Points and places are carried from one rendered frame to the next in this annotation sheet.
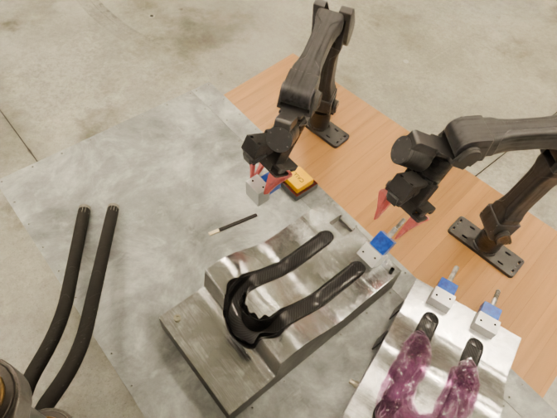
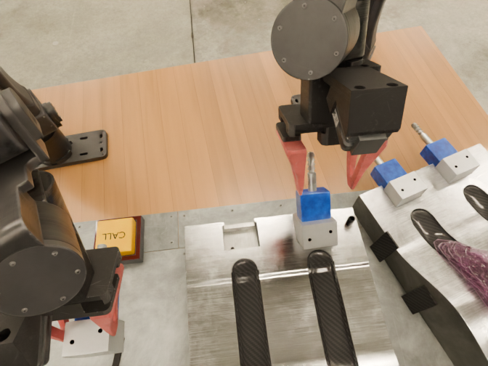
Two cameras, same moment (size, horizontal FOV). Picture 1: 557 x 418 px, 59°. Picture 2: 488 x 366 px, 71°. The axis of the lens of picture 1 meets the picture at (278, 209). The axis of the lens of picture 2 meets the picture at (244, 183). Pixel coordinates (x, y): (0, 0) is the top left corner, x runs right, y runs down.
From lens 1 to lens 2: 0.77 m
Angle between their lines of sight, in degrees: 27
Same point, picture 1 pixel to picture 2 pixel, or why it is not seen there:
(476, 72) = (112, 9)
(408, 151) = (335, 25)
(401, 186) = (378, 105)
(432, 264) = (331, 165)
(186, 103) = not seen: outside the picture
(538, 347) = (471, 136)
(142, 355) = not seen: outside the picture
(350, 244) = (277, 245)
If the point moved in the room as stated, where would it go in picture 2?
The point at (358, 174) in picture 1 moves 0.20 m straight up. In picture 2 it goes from (163, 157) to (134, 84)
